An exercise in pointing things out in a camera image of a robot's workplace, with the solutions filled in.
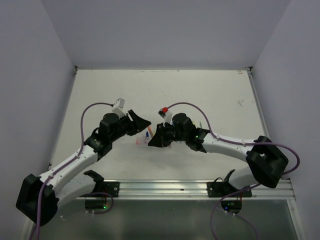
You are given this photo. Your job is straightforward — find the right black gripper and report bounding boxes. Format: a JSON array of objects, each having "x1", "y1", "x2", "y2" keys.
[{"x1": 148, "y1": 121, "x2": 188, "y2": 147}]

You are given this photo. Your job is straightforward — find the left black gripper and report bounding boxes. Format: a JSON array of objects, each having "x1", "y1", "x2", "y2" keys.
[{"x1": 109, "y1": 109, "x2": 151, "y2": 142}]

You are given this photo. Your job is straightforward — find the orange highlighter pen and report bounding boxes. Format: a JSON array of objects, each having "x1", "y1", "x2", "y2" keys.
[{"x1": 148, "y1": 126, "x2": 154, "y2": 138}]

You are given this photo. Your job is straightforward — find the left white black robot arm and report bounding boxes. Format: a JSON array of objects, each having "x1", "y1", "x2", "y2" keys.
[{"x1": 16, "y1": 110, "x2": 151, "y2": 227}]

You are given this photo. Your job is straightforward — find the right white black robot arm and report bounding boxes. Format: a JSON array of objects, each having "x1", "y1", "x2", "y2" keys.
[{"x1": 148, "y1": 113, "x2": 289, "y2": 197}]

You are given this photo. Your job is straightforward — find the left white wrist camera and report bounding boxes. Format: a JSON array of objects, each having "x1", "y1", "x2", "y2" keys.
[{"x1": 111, "y1": 98, "x2": 126, "y2": 119}]

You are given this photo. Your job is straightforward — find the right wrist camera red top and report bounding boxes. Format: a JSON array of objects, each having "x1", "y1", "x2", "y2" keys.
[{"x1": 158, "y1": 107, "x2": 173, "y2": 126}]

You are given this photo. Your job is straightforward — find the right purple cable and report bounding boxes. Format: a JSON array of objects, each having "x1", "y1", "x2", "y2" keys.
[{"x1": 167, "y1": 101, "x2": 301, "y2": 240}]

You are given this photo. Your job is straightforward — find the aluminium front rail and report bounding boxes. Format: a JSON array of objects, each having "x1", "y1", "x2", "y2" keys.
[{"x1": 74, "y1": 177, "x2": 296, "y2": 200}]

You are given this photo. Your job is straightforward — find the aluminium rail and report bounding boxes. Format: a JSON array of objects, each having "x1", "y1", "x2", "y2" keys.
[
  {"x1": 74, "y1": 177, "x2": 296, "y2": 200},
  {"x1": 246, "y1": 66, "x2": 283, "y2": 180}
]

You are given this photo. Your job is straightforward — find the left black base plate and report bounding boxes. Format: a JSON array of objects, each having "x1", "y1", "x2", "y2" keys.
[{"x1": 91, "y1": 181, "x2": 120, "y2": 198}]

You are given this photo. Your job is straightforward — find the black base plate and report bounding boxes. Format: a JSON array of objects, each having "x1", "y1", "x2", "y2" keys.
[
  {"x1": 91, "y1": 181, "x2": 120, "y2": 198},
  {"x1": 206, "y1": 181, "x2": 238, "y2": 198}
]

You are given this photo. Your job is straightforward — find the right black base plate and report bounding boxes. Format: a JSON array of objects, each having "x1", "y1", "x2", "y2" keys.
[{"x1": 206, "y1": 181, "x2": 238, "y2": 198}]

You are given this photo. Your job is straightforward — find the right side aluminium rail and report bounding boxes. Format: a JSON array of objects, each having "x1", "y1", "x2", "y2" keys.
[{"x1": 246, "y1": 66, "x2": 283, "y2": 180}]

